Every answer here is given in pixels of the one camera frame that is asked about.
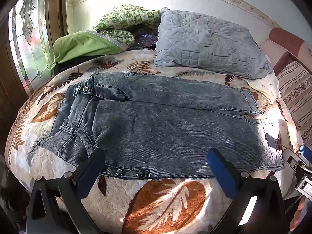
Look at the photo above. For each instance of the plain green cloth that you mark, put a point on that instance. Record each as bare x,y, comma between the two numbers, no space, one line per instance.
82,47

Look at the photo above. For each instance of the white cloth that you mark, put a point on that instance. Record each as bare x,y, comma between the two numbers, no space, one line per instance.
264,82

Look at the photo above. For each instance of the grey-blue denim pants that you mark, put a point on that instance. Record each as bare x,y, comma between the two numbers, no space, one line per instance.
156,124

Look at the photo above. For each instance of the leaf-printed fleece blanket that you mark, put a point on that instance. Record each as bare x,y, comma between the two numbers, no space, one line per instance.
158,204

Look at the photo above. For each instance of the stained glass window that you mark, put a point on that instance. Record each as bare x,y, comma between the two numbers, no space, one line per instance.
29,39

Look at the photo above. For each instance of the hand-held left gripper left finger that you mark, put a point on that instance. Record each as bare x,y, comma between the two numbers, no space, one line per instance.
90,169

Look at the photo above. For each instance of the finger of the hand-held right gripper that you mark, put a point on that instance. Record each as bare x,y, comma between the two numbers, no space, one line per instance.
306,150
291,156

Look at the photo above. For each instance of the person's right hand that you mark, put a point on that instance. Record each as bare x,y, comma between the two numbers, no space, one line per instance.
297,215

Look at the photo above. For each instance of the dark purple cloth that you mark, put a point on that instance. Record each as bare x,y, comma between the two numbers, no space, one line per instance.
145,41

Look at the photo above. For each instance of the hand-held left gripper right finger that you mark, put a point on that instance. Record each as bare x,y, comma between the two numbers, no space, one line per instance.
220,171

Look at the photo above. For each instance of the grey quilted pillow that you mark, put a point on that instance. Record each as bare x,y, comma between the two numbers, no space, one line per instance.
209,43

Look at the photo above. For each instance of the green and white patterned quilt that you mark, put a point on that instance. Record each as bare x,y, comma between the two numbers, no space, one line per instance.
124,23

